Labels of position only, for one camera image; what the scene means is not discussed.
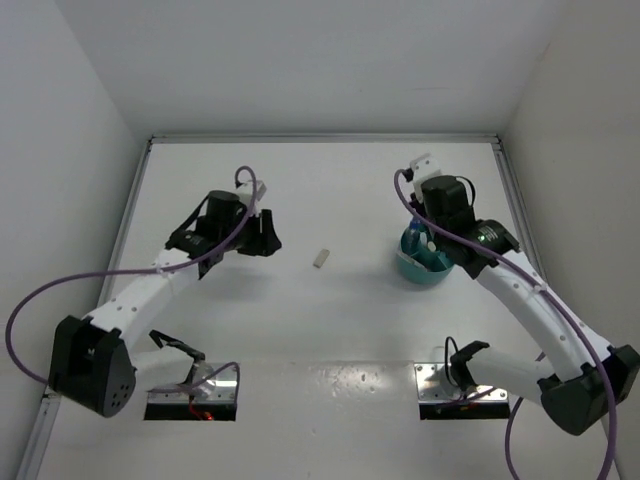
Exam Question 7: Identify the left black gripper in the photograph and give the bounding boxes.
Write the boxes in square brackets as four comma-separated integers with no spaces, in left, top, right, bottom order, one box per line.
[220,206,281,257]

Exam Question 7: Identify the blue correction tape pen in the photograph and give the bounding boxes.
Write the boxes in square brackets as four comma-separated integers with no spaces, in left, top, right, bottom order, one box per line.
[404,218,421,251]

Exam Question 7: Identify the beige eraser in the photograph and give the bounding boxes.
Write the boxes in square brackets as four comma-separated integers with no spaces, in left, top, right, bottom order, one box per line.
[313,249,330,269]

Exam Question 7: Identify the pink pen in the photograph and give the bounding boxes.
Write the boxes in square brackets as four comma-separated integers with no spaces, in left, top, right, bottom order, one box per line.
[397,251,424,268]

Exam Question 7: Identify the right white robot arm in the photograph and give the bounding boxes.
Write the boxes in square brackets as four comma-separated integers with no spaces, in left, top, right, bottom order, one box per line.
[411,175,639,436]

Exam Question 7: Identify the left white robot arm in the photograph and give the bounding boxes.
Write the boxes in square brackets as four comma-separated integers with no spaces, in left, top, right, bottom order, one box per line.
[48,181,282,418]

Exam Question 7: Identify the teal round divided container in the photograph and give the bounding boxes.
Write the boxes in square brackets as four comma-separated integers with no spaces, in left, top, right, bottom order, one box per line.
[395,223,454,287]

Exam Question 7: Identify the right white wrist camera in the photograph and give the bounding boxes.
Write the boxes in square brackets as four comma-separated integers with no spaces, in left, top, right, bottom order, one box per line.
[409,153,442,184]

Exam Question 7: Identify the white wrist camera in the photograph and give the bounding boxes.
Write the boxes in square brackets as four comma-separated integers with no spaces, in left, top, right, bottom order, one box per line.
[409,153,442,184]
[235,180,267,203]

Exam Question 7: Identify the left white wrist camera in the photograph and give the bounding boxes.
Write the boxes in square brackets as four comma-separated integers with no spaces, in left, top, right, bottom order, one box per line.
[235,180,267,203]

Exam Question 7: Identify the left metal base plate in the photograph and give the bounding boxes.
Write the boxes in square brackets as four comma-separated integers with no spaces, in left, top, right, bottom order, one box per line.
[147,363,239,406]

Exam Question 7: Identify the metal base plate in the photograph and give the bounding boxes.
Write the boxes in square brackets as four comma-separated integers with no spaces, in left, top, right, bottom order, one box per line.
[147,363,239,406]
[414,362,508,404]

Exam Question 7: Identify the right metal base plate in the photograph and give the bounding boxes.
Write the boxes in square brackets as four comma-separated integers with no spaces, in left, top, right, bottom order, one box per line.
[414,362,508,404]

